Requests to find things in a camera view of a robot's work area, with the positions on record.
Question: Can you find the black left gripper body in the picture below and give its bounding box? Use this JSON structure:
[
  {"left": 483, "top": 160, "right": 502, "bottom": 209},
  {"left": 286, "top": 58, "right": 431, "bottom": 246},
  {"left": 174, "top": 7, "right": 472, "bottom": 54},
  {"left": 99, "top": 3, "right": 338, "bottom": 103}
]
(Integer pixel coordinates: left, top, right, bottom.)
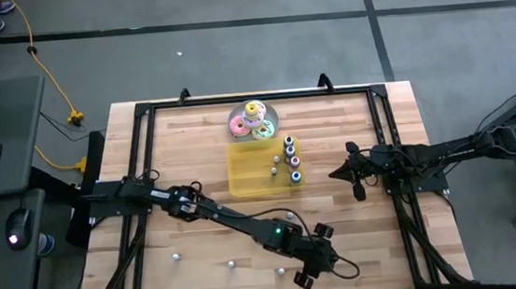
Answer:
[{"left": 287, "top": 220, "right": 342, "bottom": 289}]

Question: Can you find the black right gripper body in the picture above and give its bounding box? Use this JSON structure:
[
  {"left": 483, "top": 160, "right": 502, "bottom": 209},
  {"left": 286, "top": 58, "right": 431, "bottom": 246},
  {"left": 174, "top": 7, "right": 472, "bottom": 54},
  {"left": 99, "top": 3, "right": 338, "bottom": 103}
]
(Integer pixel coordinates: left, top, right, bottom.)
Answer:
[{"left": 345, "top": 139, "right": 370, "bottom": 203}]

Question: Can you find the yellow translucent plastic bin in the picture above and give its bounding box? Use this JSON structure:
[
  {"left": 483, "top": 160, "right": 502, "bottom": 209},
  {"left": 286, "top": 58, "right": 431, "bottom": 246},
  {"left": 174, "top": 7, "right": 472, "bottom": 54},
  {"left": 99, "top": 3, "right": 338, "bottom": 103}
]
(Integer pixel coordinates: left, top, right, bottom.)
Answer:
[{"left": 223, "top": 134, "right": 308, "bottom": 200}]

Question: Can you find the grey round plate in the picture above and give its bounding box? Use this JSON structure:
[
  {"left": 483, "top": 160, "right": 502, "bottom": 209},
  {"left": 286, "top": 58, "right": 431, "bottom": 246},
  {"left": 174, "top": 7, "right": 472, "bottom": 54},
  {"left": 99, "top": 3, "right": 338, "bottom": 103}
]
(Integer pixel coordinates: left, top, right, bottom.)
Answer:
[{"left": 225, "top": 96, "right": 282, "bottom": 144}]

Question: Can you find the lavender toy donut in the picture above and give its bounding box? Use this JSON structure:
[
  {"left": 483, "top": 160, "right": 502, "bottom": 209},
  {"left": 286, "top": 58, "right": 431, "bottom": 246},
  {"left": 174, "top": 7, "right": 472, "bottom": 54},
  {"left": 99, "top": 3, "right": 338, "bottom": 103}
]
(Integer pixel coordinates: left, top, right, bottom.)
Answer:
[{"left": 240, "top": 101, "right": 270, "bottom": 131}]

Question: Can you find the yellow toy donut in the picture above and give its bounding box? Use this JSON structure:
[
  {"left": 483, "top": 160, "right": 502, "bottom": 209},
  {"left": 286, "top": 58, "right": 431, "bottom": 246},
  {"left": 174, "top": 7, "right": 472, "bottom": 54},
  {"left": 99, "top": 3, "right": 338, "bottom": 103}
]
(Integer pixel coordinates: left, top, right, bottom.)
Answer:
[{"left": 243, "top": 100, "right": 261, "bottom": 118}]

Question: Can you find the pink toy donut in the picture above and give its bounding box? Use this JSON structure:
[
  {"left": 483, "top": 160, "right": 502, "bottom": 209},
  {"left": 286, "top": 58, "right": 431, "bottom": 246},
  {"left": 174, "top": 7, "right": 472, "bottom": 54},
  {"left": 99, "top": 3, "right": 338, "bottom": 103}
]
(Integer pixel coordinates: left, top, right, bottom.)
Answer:
[{"left": 228, "top": 115, "right": 252, "bottom": 140}]

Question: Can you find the black computer mouse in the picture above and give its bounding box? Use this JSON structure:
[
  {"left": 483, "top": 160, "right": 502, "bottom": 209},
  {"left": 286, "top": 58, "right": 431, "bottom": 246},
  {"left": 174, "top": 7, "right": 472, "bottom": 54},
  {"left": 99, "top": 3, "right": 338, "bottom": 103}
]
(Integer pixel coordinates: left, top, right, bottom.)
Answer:
[{"left": 3, "top": 206, "right": 35, "bottom": 253}]

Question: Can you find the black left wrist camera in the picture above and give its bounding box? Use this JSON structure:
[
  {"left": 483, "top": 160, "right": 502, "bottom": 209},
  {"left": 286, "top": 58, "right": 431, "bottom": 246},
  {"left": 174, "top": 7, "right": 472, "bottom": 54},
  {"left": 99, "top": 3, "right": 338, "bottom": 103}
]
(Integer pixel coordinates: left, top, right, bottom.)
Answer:
[{"left": 320, "top": 244, "right": 341, "bottom": 270}]

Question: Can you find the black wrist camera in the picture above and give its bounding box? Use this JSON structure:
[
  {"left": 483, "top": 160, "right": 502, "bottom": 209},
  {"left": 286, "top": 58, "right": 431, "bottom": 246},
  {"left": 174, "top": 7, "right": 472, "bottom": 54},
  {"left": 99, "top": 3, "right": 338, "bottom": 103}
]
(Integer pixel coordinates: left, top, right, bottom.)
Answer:
[
  {"left": 320, "top": 244, "right": 341, "bottom": 270},
  {"left": 363, "top": 144, "right": 395, "bottom": 167}
]

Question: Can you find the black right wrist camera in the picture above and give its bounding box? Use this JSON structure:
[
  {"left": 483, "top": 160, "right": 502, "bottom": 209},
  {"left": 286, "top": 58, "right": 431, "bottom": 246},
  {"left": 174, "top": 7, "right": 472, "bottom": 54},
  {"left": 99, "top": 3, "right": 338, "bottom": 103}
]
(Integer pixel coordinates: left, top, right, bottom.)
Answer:
[{"left": 363, "top": 144, "right": 395, "bottom": 167}]

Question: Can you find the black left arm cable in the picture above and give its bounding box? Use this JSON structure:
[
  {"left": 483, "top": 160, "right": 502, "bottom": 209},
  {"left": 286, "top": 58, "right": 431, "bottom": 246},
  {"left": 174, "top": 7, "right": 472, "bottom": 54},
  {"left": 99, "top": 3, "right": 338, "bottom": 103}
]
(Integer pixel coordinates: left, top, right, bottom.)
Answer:
[{"left": 147, "top": 152, "right": 363, "bottom": 289}]

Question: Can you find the black aluminium table frame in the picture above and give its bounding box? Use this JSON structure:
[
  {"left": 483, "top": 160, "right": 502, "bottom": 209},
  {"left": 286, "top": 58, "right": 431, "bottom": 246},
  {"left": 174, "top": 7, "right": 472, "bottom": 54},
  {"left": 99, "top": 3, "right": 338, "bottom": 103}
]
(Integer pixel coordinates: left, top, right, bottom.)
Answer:
[{"left": 61, "top": 74, "right": 477, "bottom": 289}]

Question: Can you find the yellow extension cord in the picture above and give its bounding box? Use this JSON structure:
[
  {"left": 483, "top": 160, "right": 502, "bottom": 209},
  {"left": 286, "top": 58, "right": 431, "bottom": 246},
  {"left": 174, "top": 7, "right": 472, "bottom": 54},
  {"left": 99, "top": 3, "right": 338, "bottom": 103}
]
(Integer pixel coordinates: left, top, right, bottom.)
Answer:
[
  {"left": 33, "top": 141, "right": 89, "bottom": 178},
  {"left": 7, "top": 0, "right": 87, "bottom": 133}
]

